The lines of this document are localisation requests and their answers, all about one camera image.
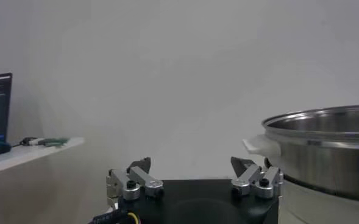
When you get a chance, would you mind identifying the white side table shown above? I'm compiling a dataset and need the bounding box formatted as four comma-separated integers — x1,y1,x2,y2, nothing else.
0,136,85,178

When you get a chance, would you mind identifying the black looped cable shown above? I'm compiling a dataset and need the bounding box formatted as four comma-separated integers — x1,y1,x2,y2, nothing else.
13,136,35,147

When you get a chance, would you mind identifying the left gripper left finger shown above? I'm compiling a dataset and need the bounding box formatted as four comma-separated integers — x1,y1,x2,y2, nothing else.
105,156,165,211

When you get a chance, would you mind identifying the white electric cooker base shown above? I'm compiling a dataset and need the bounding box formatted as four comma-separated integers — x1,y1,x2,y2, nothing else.
263,156,359,224

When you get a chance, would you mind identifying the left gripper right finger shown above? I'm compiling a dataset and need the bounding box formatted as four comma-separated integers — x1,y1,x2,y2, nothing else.
230,156,284,200

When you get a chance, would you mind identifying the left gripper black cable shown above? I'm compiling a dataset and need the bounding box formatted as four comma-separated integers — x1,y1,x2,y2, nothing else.
89,209,140,224

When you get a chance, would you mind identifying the stainless steel steamer basket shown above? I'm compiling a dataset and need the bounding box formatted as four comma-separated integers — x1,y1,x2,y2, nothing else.
243,103,359,195

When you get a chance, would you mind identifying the green circuit board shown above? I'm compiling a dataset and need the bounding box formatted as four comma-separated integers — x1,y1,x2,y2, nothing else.
38,137,70,148

